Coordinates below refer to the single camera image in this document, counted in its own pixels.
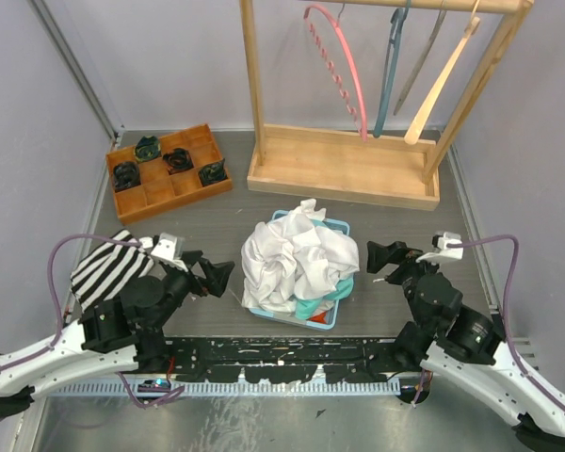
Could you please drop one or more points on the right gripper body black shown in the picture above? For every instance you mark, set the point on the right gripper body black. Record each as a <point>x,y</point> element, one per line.
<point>407,269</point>

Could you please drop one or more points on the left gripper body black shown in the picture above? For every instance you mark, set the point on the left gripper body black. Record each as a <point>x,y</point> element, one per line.
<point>197,283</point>

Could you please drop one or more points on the orange t shirt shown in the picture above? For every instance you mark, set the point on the orange t shirt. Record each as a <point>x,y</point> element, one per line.
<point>321,318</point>

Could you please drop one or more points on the teal t shirt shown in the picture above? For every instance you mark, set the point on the teal t shirt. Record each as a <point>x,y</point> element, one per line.
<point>336,258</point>

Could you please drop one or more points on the pink hanger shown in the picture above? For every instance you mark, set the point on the pink hanger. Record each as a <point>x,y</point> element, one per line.
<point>350,92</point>

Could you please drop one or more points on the beige wooden hanger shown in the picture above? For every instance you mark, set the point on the beige wooden hanger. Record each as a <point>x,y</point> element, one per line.
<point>421,118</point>

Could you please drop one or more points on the grey metal hanger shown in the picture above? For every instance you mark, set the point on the grey metal hanger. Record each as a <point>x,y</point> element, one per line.
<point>418,65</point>

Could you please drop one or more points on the grey blue hanger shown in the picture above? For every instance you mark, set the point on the grey blue hanger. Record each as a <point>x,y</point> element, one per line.
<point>389,71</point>

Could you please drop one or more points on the white t shirt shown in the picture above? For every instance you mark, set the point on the white t shirt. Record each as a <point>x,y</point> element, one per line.
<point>325,305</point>

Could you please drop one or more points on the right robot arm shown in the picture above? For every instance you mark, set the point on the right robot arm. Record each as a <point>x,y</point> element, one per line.
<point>450,339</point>

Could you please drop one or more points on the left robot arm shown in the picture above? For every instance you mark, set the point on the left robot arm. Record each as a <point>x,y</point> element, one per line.
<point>117,335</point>

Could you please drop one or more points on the light blue plastic basket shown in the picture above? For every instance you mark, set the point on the light blue plastic basket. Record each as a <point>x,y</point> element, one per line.
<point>345,287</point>

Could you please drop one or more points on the black white striped cloth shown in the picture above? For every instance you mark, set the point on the black white striped cloth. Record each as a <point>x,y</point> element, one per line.
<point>103,273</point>

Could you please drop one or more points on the dark rolled sock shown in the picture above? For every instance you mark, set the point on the dark rolled sock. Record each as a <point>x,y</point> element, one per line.
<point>147,149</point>
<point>213,173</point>
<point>125,175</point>
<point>178,160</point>

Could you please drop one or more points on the wooden compartment tray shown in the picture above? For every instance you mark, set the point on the wooden compartment tray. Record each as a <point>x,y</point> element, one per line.
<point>160,191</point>

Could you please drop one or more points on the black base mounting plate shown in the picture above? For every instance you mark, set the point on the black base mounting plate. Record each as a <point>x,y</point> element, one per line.
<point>278,359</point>

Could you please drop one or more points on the wooden clothes rack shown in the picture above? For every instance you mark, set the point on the wooden clothes rack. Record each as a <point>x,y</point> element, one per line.
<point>336,165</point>

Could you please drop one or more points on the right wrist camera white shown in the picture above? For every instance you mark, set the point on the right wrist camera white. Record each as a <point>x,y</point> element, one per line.
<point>447,248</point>

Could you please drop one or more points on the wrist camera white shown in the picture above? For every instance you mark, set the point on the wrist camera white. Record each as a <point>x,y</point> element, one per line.
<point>166,249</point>
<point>447,248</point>

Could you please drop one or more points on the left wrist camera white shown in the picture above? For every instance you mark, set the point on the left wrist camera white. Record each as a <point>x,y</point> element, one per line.
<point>166,249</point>

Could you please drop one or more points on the aluminium frame rail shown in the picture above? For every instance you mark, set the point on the aluminium frame rail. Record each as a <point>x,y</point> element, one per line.
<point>153,386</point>

